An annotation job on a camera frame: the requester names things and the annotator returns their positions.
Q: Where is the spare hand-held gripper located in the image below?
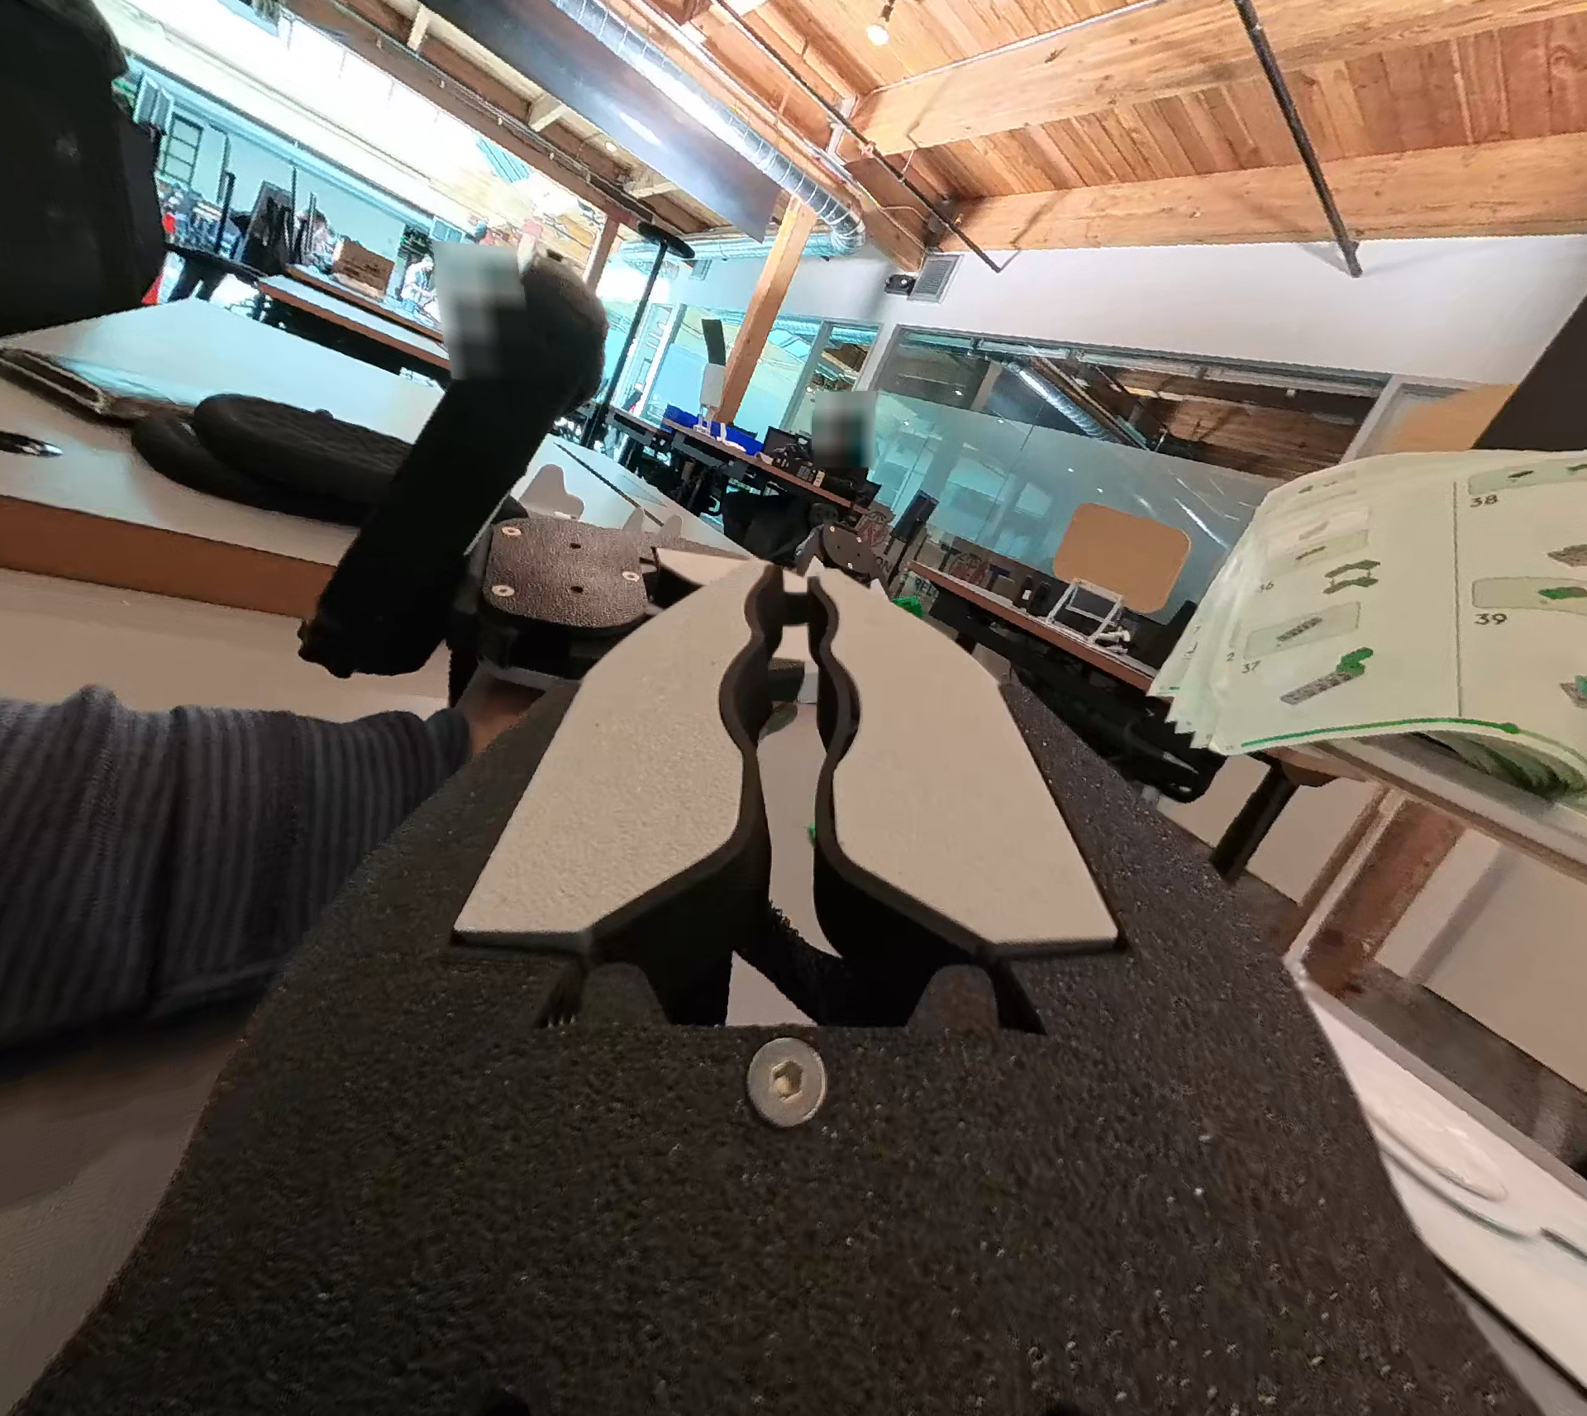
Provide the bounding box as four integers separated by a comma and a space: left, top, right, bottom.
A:
793, 520, 898, 590

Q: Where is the black flat case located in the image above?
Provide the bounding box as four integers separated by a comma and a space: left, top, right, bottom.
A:
0, 346, 188, 425

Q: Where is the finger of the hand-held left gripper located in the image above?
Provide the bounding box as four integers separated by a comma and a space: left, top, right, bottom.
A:
651, 545, 752, 590

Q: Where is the slim wooden post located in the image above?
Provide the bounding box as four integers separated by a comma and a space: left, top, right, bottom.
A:
717, 194, 822, 425

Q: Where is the black hanging ceiling panel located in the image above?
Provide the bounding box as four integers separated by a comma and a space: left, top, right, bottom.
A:
186, 0, 790, 241

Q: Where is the green brick instruction booklet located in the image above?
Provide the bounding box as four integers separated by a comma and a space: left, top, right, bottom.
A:
1153, 449, 1587, 797

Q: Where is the long wooden table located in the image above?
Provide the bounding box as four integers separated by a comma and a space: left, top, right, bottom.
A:
254, 267, 454, 376

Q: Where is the brown-top office desk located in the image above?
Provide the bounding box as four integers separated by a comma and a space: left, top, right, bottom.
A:
911, 558, 1311, 884

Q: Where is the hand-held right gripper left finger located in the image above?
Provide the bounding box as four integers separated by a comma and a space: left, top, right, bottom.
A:
452, 560, 792, 960

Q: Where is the person's left forearm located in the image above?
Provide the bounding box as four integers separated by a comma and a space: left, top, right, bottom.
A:
0, 681, 542, 1050

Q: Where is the white wood-edged desk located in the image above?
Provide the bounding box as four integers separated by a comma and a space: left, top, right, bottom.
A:
0, 297, 760, 623

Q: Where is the black office chair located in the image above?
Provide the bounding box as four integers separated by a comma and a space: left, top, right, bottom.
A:
1018, 597, 1230, 803

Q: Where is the white book stand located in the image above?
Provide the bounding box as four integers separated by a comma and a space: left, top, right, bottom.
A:
1279, 734, 1587, 1416

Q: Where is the thin black ceiling conduit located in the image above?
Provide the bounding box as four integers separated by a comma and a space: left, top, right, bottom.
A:
645, 0, 1007, 275

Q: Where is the tan board book stand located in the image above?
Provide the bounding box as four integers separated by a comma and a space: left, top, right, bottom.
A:
1052, 502, 1194, 651

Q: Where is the black floor lamp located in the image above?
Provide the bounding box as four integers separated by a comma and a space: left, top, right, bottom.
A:
582, 222, 700, 451

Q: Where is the grey desk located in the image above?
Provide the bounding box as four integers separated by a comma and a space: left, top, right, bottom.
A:
0, 571, 1587, 1416

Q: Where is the thick wooden post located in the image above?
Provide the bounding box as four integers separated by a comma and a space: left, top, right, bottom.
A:
1303, 796, 1466, 996

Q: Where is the glass partition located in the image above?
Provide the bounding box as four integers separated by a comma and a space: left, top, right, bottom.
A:
868, 324, 1397, 590

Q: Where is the thick black ceiling pipe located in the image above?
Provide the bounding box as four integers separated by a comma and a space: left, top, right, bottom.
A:
1159, 0, 1367, 279

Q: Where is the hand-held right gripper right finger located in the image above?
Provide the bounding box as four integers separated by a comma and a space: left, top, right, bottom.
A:
807, 569, 1125, 964

